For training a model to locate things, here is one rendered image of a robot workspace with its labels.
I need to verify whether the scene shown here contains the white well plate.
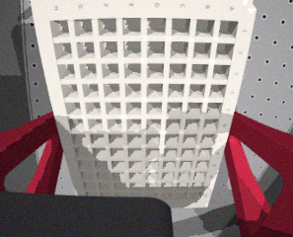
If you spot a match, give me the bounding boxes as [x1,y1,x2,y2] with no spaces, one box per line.
[31,0,256,208]

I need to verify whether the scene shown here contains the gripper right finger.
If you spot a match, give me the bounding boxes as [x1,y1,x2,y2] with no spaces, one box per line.
[224,112,293,237]

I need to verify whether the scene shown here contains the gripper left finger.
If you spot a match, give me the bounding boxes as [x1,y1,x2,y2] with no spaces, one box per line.
[0,112,63,195]

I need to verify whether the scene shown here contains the light grey perforated base plate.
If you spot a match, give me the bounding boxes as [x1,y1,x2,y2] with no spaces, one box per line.
[21,0,293,237]

